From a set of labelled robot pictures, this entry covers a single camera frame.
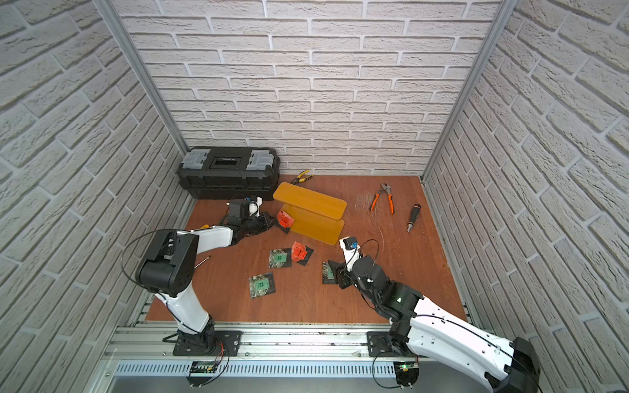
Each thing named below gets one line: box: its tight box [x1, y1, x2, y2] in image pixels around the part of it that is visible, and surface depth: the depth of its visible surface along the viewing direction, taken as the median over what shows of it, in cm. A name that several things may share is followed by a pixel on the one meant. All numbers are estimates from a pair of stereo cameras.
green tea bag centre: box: [268, 248, 293, 269], surface depth 94 cm
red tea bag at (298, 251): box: [291, 240, 308, 262], surface depth 96 cm
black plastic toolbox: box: [176, 146, 281, 201], surface depth 102 cm
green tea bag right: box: [322, 259, 338, 285], surface depth 89 cm
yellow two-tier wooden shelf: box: [272, 181, 348, 246], surface depth 97 cm
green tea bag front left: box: [248, 271, 277, 299], surface depth 87 cm
